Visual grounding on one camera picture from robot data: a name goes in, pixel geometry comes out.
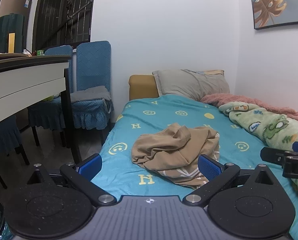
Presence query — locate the yellow flat box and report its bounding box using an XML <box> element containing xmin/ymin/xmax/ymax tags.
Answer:
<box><xmin>8</xmin><ymin>33</ymin><xmax>16</xmax><ymax>53</ymax></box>

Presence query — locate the grey pillow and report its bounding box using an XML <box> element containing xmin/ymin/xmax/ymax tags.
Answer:
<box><xmin>153</xmin><ymin>69</ymin><xmax>231</xmax><ymax>99</ymax></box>

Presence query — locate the mustard bed headboard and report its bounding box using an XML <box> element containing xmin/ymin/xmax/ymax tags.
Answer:
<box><xmin>128</xmin><ymin>74</ymin><xmax>161</xmax><ymax>102</ymax></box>

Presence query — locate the dark green chair back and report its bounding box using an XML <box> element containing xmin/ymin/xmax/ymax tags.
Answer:
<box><xmin>0</xmin><ymin>14</ymin><xmax>26</xmax><ymax>54</ymax></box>

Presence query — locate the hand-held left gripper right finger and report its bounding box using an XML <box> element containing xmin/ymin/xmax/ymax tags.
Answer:
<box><xmin>183</xmin><ymin>154</ymin><xmax>276</xmax><ymax>207</ymax></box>

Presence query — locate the pink fluffy blanket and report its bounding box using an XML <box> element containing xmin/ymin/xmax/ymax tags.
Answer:
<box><xmin>201</xmin><ymin>93</ymin><xmax>298</xmax><ymax>127</ymax></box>

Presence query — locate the tan shirt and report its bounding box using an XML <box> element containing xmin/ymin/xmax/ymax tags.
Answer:
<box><xmin>131</xmin><ymin>123</ymin><xmax>221</xmax><ymax>190</ymax></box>

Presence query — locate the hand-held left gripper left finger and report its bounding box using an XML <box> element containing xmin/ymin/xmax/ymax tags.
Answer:
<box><xmin>26</xmin><ymin>154</ymin><xmax>117</xmax><ymax>207</ymax></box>

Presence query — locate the grey cloth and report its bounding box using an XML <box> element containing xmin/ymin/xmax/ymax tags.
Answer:
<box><xmin>71</xmin><ymin>85</ymin><xmax>114</xmax><ymax>113</ymax></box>

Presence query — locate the white table with dark top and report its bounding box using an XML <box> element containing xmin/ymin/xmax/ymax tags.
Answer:
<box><xmin>0</xmin><ymin>54</ymin><xmax>83</xmax><ymax>165</ymax></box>

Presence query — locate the teal printed bed sheet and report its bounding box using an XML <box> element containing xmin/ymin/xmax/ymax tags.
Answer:
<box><xmin>90</xmin><ymin>94</ymin><xmax>298</xmax><ymax>240</ymax></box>

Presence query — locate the dark window grille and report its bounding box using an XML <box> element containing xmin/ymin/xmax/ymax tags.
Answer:
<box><xmin>32</xmin><ymin>0</ymin><xmax>97</xmax><ymax>53</ymax></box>

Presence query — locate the silver refrigerator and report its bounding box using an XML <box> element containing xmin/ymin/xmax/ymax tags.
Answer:
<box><xmin>0</xmin><ymin>0</ymin><xmax>33</xmax><ymax>55</ymax></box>

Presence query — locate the blue covered chair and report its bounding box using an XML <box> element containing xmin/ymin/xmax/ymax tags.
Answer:
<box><xmin>28</xmin><ymin>45</ymin><xmax>74</xmax><ymax>148</ymax></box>
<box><xmin>0</xmin><ymin>115</ymin><xmax>31</xmax><ymax>190</ymax></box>
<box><xmin>71</xmin><ymin>41</ymin><xmax>114</xmax><ymax>146</ymax></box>

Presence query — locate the green frog print blanket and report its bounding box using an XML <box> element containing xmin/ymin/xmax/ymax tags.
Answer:
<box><xmin>218</xmin><ymin>102</ymin><xmax>298</xmax><ymax>205</ymax></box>

